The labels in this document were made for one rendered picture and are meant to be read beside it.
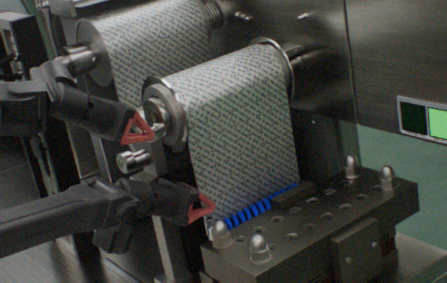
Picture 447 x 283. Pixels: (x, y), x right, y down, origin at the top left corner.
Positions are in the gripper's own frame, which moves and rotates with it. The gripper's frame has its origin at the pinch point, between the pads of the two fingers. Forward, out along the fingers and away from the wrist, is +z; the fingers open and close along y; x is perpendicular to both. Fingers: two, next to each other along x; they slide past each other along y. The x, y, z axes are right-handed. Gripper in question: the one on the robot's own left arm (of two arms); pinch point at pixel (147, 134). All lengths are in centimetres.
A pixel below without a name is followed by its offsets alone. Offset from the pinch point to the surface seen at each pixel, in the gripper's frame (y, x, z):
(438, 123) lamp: 36, 19, 30
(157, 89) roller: 1.4, 8.0, -2.4
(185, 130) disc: 6.9, 3.0, 2.5
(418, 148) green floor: -135, 47, 255
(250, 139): 6.6, 6.0, 17.7
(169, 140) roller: 1.7, 0.5, 3.7
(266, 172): 6.6, 1.3, 24.5
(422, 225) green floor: -81, 7, 205
